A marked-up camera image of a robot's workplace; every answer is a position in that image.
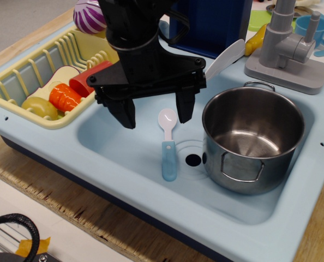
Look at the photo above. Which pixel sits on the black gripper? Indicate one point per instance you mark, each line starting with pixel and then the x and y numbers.
pixel 146 69

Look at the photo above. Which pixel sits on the white spoon blue handle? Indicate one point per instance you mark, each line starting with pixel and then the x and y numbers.
pixel 167 120

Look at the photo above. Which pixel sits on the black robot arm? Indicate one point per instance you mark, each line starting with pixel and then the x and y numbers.
pixel 137 20

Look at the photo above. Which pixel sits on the stainless steel pot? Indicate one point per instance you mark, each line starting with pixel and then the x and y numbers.
pixel 251 134

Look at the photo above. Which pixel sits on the orange toy carrot piece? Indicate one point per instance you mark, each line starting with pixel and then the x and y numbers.
pixel 64 98

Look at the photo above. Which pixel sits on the cream dish rack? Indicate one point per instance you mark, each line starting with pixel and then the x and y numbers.
pixel 34 69

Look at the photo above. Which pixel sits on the cream toy eggplant slice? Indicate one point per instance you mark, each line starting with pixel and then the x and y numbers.
pixel 61 76

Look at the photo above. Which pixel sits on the dark blue box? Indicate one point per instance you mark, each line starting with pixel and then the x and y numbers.
pixel 214 25

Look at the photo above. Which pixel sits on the purple white toy onion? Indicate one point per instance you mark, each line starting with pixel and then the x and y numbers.
pixel 88 17

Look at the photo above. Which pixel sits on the yellow toy potato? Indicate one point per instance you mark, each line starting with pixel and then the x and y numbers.
pixel 40 107

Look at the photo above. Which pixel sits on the yellow toy banana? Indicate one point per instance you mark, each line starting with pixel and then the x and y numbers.
pixel 256 41

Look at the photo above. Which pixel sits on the green plastic plate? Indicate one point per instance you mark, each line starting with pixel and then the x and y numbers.
pixel 258 18

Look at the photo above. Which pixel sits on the grey toy faucet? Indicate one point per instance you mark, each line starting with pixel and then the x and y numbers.
pixel 284 58

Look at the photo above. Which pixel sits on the blue plastic cup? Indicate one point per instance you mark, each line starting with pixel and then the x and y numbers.
pixel 303 27

